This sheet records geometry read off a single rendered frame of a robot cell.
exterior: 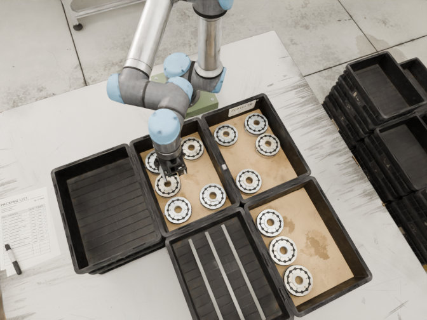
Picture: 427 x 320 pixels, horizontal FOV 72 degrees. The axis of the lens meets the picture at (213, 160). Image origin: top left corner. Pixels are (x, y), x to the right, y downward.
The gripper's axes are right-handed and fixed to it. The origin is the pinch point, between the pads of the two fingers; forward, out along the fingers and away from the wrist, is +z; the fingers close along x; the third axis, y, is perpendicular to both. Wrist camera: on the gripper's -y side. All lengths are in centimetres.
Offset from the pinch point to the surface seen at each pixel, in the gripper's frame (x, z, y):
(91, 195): -31.8, 18.1, -8.5
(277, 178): 39.7, 15.8, 14.3
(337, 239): 48, 13, 45
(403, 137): 142, 57, 12
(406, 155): 136, 58, 22
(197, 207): 4.9, 16.9, 12.8
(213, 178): 15.5, 16.5, 4.0
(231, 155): 26.4, 16.0, -2.4
